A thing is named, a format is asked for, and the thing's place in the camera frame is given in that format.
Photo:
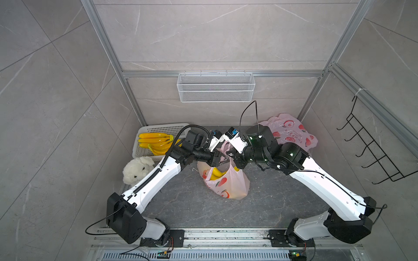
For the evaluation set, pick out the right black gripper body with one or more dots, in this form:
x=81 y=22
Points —
x=248 y=155

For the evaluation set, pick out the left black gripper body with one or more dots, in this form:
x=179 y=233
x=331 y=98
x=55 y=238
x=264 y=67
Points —
x=203 y=155

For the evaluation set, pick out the pink plastic bag front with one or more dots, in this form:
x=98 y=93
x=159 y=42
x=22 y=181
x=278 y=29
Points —
x=236 y=188

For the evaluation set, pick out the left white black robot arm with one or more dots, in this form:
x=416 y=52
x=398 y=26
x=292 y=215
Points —
x=124 y=212

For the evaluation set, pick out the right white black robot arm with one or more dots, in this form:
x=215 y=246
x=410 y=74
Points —
x=348 y=216

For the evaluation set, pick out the pink strawberry plastic bag rear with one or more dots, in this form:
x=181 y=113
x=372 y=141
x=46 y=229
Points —
x=286 y=128

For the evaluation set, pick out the orange yellow banana bunch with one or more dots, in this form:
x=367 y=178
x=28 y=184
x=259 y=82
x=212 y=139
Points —
x=157 y=143

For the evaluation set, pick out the white plastic basket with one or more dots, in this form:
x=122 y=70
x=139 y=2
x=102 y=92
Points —
x=170 y=129

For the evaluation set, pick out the white plush toy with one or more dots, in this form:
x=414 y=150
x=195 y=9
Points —
x=137 y=169

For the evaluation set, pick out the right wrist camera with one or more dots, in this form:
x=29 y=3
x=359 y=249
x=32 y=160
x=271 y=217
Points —
x=232 y=135

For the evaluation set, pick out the white wire mesh shelf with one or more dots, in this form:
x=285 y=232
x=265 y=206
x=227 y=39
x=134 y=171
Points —
x=215 y=87

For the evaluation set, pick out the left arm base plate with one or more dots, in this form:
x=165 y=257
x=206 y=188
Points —
x=170 y=238

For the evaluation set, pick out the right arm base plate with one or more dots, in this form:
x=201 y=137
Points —
x=280 y=238

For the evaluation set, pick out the black wire hook rack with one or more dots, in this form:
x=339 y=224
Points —
x=371 y=146

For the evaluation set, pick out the aluminium mounting rail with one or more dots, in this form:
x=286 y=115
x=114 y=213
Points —
x=222 y=244

